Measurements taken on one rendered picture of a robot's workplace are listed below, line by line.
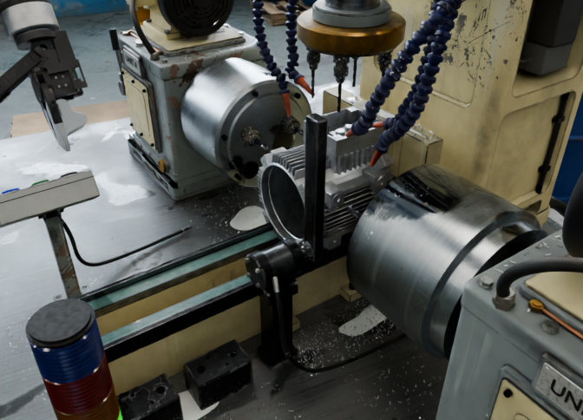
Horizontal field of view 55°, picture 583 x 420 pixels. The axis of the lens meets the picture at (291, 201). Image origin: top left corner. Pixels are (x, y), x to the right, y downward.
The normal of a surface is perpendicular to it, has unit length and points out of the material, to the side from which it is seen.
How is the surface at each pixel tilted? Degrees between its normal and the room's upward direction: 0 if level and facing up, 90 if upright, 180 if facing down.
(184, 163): 90
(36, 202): 57
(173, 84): 90
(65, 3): 90
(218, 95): 39
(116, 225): 0
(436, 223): 32
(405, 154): 90
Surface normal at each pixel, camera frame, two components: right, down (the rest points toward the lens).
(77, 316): 0.00, -0.84
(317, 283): 0.56, 0.45
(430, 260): -0.64, -0.29
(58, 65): 0.47, -0.07
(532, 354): -0.83, 0.31
